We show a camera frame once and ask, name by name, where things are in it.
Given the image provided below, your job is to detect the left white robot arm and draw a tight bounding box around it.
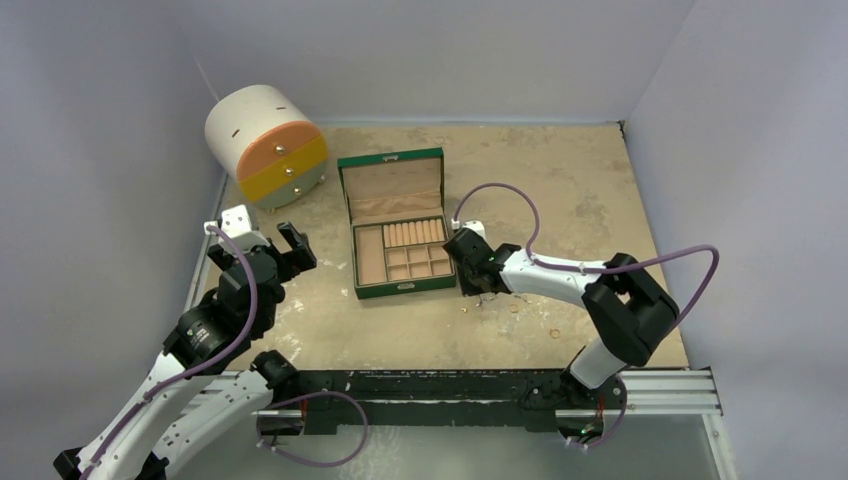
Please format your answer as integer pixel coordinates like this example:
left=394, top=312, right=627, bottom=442
left=53, top=220, right=317, bottom=479

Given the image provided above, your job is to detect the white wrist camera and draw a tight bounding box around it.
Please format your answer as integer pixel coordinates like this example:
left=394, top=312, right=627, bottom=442
left=203, top=204, right=270, bottom=255
left=450, top=219, right=486, bottom=240

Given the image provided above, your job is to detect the green jewelry box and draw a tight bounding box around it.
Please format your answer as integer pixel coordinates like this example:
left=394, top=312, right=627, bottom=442
left=337, top=147, right=457, bottom=300

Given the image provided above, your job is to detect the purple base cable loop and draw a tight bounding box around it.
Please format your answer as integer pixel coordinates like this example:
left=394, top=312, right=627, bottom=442
left=256, top=389, right=369, bottom=468

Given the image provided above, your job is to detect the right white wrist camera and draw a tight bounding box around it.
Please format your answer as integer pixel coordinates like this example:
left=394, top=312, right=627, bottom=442
left=450, top=219, right=486, bottom=240

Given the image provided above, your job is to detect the round three-drawer jewelry cabinet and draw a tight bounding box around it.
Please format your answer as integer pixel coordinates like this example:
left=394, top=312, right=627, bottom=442
left=204, top=85, right=329, bottom=210

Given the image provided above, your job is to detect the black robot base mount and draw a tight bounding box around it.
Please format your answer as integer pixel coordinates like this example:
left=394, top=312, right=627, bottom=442
left=250, top=351, right=627, bottom=442

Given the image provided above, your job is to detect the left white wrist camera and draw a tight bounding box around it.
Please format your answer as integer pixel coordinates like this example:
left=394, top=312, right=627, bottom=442
left=203, top=204, right=270, bottom=255

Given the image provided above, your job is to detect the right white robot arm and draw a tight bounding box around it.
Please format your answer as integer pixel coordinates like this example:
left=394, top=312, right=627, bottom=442
left=443, top=228, right=680, bottom=407

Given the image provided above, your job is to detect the green removable jewelry tray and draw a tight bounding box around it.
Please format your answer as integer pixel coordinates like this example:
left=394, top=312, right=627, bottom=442
left=352, top=217, right=455, bottom=287

